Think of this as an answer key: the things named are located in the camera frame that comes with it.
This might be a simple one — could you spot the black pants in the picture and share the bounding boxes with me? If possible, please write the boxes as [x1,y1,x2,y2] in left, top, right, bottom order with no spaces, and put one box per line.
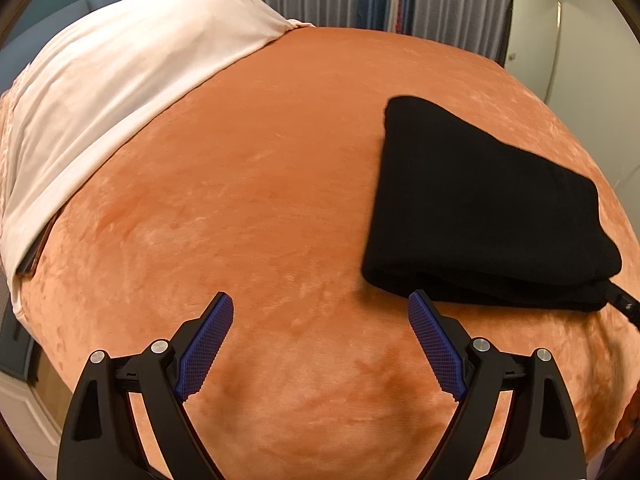
[361,96,622,312]

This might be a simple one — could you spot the grey bedside cabinet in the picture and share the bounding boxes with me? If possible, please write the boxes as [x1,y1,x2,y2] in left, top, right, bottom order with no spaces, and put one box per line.
[0,275,35,382]

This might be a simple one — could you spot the white door panel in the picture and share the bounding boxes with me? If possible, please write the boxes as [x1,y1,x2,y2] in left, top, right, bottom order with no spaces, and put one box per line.
[504,0,562,102]

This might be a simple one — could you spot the orange plush bed blanket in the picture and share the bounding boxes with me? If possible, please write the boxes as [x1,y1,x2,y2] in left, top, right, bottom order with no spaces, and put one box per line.
[22,28,639,479]

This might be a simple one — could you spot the white pillow sheet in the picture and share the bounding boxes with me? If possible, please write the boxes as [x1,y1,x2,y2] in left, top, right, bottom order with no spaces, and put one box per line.
[1,0,299,304]

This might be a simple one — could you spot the blue upholstered headboard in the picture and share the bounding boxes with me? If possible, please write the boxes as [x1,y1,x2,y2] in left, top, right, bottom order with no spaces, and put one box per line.
[0,0,120,92]

